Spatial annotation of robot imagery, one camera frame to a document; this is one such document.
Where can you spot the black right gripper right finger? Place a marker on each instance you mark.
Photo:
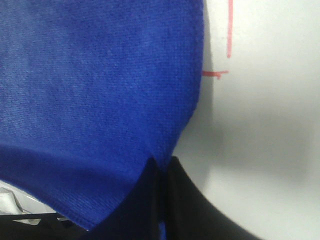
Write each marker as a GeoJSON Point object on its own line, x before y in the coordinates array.
{"type": "Point", "coordinates": [190, 216]}

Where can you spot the blue towel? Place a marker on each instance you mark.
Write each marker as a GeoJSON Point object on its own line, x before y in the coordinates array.
{"type": "Point", "coordinates": [89, 91]}

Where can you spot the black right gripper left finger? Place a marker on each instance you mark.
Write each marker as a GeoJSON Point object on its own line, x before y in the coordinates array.
{"type": "Point", "coordinates": [136, 218]}

